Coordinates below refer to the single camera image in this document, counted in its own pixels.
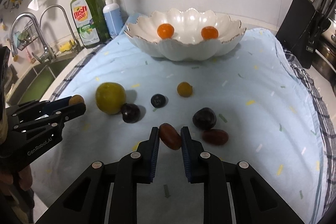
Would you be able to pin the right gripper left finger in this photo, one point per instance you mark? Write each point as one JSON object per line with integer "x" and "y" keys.
{"x": 140, "y": 166}

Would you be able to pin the right orange mandarin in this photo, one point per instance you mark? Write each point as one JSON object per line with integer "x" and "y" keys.
{"x": 209, "y": 32}

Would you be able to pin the left orange mandarin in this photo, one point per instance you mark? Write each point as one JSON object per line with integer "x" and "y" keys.
{"x": 165, "y": 31}

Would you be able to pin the yellow sponge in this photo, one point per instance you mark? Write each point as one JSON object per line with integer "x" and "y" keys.
{"x": 68, "y": 46}

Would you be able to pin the light blue cloth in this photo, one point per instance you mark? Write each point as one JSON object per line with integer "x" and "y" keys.
{"x": 270, "y": 120}

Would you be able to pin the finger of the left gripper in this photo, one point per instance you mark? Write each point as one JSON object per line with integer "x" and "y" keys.
{"x": 35, "y": 109}
{"x": 45, "y": 123}

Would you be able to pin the small yellow kumquat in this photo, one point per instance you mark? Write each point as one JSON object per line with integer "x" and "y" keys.
{"x": 184, "y": 89}
{"x": 76, "y": 99}

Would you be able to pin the orange mandarin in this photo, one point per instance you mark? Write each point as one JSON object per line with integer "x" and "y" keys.
{"x": 165, "y": 31}
{"x": 209, "y": 32}

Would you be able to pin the small dark blueberry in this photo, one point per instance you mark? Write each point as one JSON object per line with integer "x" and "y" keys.
{"x": 158, "y": 100}

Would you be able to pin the dark plum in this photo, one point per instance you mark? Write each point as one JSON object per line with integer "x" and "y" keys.
{"x": 130, "y": 113}
{"x": 204, "y": 119}

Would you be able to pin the wire sink basket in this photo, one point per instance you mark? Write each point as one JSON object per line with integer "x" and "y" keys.
{"x": 27, "y": 36}

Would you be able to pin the person's left hand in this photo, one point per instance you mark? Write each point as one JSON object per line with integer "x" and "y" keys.
{"x": 25, "y": 180}

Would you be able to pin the stainless steel pot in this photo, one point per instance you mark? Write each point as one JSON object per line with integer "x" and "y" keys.
{"x": 324, "y": 58}

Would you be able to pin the green dish soap bottle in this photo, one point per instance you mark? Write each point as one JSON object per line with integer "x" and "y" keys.
{"x": 90, "y": 22}

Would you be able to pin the steel kitchen sink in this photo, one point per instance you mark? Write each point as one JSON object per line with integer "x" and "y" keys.
{"x": 34, "y": 84}

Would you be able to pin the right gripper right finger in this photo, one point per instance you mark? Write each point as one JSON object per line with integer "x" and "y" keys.
{"x": 200, "y": 166}

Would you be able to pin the blue pump soap bottle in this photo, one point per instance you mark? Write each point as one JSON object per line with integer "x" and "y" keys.
{"x": 113, "y": 19}

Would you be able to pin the chrome tall faucet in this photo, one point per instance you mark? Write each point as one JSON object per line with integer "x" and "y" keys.
{"x": 57, "y": 28}

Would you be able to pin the white scalloped ceramic bowl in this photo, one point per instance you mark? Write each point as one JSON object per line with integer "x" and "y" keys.
{"x": 187, "y": 43}

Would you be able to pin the large yellow-green fruit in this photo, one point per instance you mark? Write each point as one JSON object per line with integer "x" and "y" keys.
{"x": 110, "y": 97}

